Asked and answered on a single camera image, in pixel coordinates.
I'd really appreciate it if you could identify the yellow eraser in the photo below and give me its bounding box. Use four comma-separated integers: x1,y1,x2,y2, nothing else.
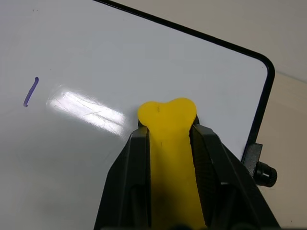
137,97,208,230

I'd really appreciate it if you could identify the black-framed whiteboard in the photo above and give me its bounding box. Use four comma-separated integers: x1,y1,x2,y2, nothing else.
0,0,276,230

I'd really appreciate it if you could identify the black whiteboard stand knob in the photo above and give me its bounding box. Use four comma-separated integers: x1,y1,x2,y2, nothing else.
242,142,278,188

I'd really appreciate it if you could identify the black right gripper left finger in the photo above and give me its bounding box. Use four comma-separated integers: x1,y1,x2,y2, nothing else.
93,124,152,230

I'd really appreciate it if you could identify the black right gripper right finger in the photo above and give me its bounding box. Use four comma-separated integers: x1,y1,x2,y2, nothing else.
188,115,282,230

